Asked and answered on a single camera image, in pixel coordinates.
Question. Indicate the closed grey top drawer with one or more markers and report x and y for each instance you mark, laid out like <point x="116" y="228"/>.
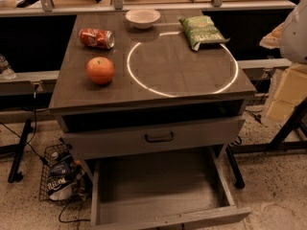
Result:
<point x="130" y="140"/>

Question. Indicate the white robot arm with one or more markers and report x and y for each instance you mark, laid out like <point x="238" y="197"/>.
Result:
<point x="290" y="38"/>

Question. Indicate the black wire basket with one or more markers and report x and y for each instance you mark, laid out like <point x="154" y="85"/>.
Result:
<point x="58" y="161"/>

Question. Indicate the grey drawer cabinet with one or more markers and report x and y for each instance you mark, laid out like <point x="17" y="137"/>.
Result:
<point x="158" y="80"/>

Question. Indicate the white bowl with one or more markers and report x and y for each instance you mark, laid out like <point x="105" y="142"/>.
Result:
<point x="142" y="18"/>

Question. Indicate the red soda can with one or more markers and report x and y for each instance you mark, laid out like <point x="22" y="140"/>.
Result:
<point x="97" y="38"/>

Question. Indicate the green jalapeno chip bag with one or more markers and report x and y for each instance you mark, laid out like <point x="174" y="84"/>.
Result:
<point x="201" y="30"/>

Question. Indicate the open grey lower drawer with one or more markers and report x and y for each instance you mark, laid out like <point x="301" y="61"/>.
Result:
<point x="169" y="190"/>

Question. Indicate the red apple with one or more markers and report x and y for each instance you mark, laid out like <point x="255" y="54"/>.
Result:
<point x="100" y="70"/>

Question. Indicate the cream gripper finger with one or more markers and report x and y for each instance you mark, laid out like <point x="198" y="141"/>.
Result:
<point x="290" y="92"/>
<point x="272" y="39"/>

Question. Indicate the black and white chip bag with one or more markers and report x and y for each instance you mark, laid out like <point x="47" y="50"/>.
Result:
<point x="59" y="188"/>

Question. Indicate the black drawer handle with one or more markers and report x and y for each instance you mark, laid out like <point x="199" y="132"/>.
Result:
<point x="159" y="137"/>

